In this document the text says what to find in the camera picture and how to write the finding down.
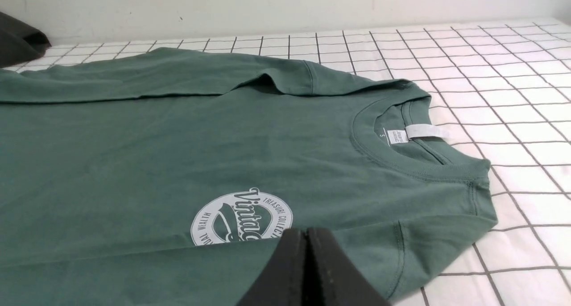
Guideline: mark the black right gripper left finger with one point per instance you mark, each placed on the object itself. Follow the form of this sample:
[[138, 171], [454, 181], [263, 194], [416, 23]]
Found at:
[[281, 281]]

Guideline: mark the green long-sleeve shirt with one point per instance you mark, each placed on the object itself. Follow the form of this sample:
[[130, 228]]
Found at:
[[168, 178]]

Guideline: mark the dark olive garment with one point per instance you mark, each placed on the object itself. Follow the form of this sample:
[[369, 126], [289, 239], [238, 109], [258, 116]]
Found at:
[[19, 42]]

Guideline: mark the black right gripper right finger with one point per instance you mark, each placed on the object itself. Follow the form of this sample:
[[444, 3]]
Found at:
[[331, 277]]

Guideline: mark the white grid-pattern table cloth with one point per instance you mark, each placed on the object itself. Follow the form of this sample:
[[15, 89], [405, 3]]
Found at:
[[499, 92]]

